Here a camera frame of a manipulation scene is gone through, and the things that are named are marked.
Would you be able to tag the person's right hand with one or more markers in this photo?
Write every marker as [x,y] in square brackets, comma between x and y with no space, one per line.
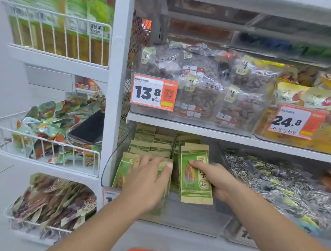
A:
[222,181]

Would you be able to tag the black smartphone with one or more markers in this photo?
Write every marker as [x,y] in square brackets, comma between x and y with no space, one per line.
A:
[88,129]

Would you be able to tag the person's right forearm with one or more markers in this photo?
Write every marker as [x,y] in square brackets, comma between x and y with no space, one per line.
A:
[271,225]

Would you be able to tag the stack of yellow snack bags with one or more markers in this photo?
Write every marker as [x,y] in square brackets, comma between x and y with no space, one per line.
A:
[318,139]

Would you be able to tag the orange white price tag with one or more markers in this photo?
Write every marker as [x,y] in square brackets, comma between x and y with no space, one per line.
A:
[144,93]
[245,236]
[147,24]
[284,121]
[108,197]

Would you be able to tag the clear bin of nut bags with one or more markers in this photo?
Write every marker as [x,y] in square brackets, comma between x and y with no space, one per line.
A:
[207,103]

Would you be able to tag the pile of green snack bags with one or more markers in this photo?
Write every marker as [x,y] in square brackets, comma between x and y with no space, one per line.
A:
[46,108]

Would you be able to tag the empty clear plastic bin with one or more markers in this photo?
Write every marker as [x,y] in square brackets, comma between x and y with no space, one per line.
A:
[194,219]

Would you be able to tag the person's left forearm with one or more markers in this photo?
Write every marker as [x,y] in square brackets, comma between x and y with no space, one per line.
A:
[98,230]

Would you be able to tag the pile of brown snack bags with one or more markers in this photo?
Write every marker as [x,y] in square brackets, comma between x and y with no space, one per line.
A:
[51,201]

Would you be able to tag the person's left hand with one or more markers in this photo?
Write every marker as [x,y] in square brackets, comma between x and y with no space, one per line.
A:
[144,188]

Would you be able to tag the white store shelf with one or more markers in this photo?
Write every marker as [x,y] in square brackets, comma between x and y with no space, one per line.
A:
[119,64]

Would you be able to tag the row of red orange packets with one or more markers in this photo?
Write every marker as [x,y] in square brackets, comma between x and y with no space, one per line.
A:
[91,82]

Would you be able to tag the row of green packets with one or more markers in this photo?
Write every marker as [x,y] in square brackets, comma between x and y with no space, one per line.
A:
[144,129]

